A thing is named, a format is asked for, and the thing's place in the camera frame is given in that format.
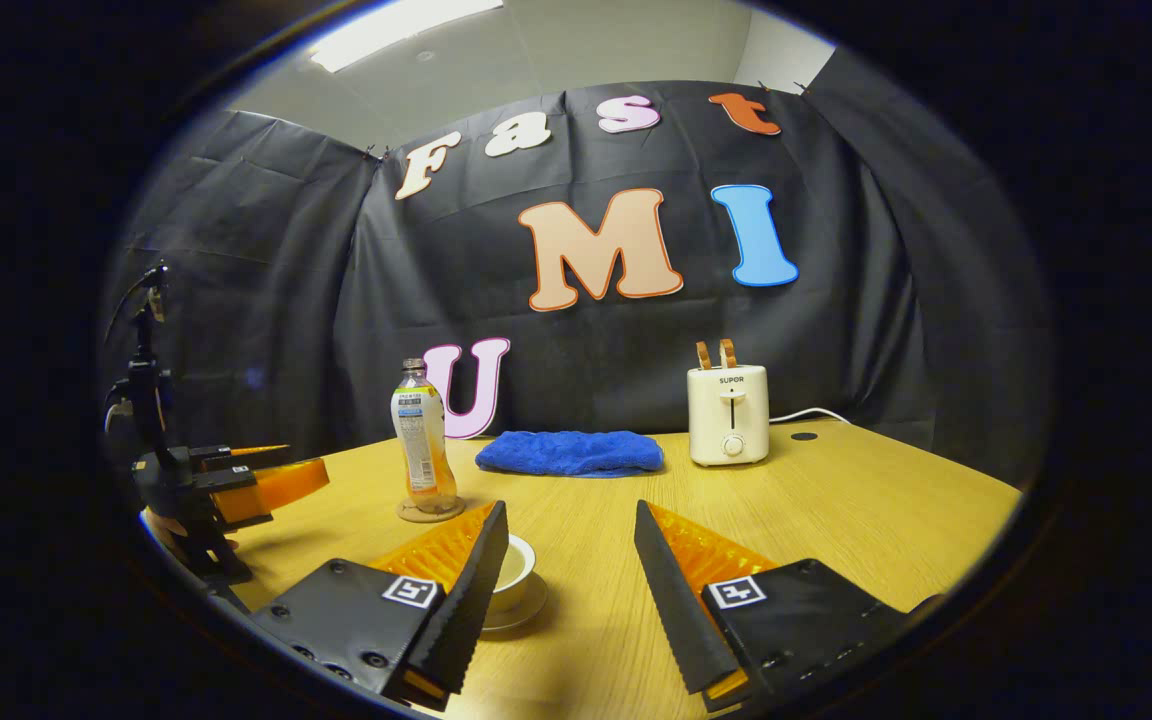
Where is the cream ceramic saucer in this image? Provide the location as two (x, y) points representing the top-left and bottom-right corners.
(481, 575), (550, 633)

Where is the round cork coaster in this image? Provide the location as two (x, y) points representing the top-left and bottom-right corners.
(396, 497), (467, 524)

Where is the white toaster cable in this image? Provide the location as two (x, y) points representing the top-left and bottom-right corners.
(769, 406), (853, 427)

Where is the ceiling light panel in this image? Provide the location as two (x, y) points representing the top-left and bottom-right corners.
(308, 0), (505, 73)

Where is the black backdrop cloth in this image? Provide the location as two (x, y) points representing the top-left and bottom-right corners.
(101, 45), (1052, 491)

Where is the cream ceramic teacup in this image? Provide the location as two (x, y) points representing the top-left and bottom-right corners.
(484, 534), (538, 614)

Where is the clear labelled water bottle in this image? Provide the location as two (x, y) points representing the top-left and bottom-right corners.
(391, 358), (459, 513)

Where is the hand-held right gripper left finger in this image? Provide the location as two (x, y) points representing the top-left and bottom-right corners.
(249, 500), (512, 713)

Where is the blue towel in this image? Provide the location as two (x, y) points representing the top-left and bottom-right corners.
(476, 430), (665, 478)

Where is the cream toaster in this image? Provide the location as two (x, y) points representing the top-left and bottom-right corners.
(688, 365), (770, 468)

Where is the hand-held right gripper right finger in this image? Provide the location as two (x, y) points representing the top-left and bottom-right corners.
(632, 499), (914, 714)

